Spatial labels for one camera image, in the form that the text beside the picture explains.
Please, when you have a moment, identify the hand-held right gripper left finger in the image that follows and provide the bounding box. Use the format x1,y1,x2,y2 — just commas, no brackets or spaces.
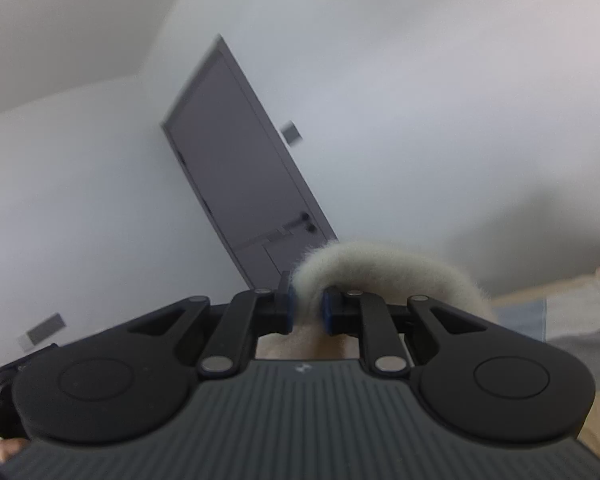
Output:
127,271,297,379

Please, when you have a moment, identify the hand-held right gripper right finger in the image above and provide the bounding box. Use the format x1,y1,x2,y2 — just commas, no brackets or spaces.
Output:
321,287,489,377

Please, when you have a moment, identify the fluffy cream garment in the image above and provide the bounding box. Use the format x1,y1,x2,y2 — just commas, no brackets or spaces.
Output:
256,240,496,361

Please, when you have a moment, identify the person's left hand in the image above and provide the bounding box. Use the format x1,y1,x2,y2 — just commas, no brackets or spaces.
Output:
0,437,29,464

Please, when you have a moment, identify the grey door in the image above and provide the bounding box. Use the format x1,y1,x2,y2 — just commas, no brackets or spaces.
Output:
161,35,340,291

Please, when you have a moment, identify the checkered quilt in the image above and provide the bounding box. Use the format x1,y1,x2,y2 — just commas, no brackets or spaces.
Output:
490,264,600,463

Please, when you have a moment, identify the grey wall plate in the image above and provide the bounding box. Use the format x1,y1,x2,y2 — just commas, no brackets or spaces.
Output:
17,312,66,351

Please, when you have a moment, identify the black door handle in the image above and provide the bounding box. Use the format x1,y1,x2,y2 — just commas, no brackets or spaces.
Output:
284,212,317,234

